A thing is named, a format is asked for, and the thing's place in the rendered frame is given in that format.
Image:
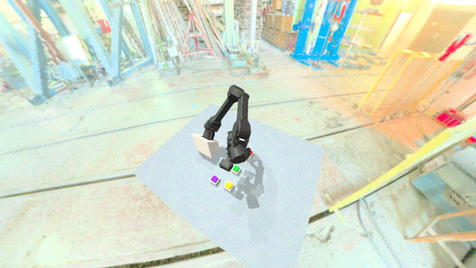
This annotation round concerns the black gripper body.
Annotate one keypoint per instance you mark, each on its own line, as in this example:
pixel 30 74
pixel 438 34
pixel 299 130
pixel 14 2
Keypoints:
pixel 226 164

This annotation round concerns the green button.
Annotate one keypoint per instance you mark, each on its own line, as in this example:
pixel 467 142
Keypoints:
pixel 236 169

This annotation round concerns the purple button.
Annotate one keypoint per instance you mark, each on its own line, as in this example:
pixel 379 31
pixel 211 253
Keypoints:
pixel 215 180

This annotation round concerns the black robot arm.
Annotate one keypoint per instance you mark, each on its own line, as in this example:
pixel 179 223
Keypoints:
pixel 241 128

